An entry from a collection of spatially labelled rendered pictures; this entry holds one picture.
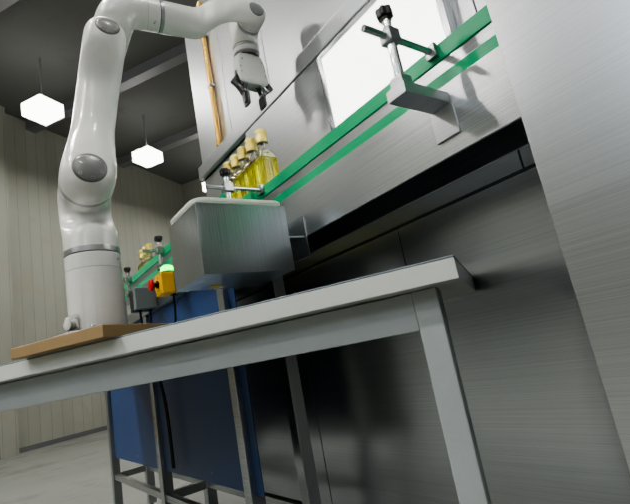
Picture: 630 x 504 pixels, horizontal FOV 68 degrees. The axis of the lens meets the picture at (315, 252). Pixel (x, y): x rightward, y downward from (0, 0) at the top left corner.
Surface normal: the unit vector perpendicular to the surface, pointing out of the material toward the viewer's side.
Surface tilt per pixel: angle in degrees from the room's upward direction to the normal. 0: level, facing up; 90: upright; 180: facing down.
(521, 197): 90
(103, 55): 129
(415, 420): 90
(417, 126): 90
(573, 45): 90
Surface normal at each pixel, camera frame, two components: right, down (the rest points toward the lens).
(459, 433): -0.39, -0.13
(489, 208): -0.80, 0.02
